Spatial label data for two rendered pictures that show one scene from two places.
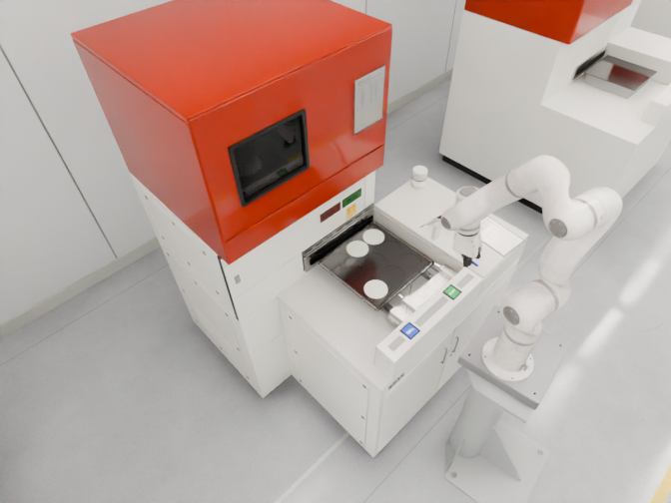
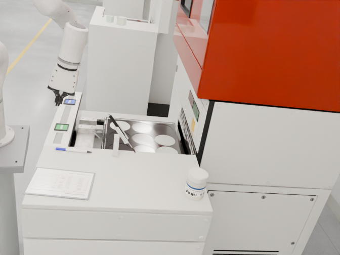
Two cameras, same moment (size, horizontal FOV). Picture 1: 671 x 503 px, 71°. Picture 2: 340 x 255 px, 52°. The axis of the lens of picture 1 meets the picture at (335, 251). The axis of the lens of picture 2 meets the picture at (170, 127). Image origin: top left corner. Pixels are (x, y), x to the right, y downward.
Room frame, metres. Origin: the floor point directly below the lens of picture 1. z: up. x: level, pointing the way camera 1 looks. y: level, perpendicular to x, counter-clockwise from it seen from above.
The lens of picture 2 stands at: (2.22, -1.34, 1.75)
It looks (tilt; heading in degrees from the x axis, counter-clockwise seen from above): 28 degrees down; 121
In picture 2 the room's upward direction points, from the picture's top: 10 degrees clockwise
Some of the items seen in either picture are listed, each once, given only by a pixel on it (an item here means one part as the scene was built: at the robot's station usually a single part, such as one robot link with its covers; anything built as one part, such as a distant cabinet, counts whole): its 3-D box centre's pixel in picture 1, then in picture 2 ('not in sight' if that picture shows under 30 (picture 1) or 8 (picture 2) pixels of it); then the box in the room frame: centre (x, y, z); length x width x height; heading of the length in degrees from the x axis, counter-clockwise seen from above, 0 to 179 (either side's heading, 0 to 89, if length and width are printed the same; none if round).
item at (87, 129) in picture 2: (412, 304); (86, 128); (1.13, -0.31, 0.89); 0.08 x 0.03 x 0.03; 42
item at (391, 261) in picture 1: (374, 261); (142, 138); (1.37, -0.17, 0.90); 0.34 x 0.34 x 0.01; 42
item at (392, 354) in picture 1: (429, 320); (65, 127); (1.06, -0.37, 0.89); 0.55 x 0.09 x 0.14; 132
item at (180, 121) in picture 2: (339, 240); (184, 140); (1.51, -0.02, 0.89); 0.44 x 0.02 x 0.10; 132
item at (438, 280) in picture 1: (423, 298); (84, 142); (1.19, -0.37, 0.87); 0.36 x 0.08 x 0.03; 132
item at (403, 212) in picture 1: (446, 230); (120, 190); (1.56, -0.53, 0.89); 0.62 x 0.35 x 0.14; 42
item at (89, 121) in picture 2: (399, 315); (88, 121); (1.08, -0.25, 0.89); 0.08 x 0.03 x 0.03; 42
